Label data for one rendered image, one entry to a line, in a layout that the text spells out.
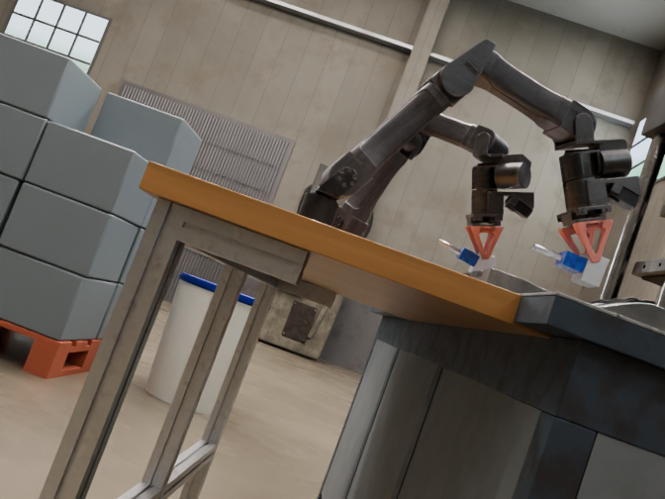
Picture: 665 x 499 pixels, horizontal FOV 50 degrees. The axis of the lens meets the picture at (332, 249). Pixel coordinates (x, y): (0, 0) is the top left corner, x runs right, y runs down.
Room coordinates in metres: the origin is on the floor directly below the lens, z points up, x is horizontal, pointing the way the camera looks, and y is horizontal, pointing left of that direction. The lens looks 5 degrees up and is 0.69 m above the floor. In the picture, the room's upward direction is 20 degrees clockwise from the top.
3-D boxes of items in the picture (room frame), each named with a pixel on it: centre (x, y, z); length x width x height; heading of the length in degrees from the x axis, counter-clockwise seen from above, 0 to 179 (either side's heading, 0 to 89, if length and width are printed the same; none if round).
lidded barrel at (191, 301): (3.86, 0.46, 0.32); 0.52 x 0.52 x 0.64
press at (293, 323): (10.68, 0.29, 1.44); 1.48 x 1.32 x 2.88; 86
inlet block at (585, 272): (1.29, -0.41, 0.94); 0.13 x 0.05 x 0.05; 90
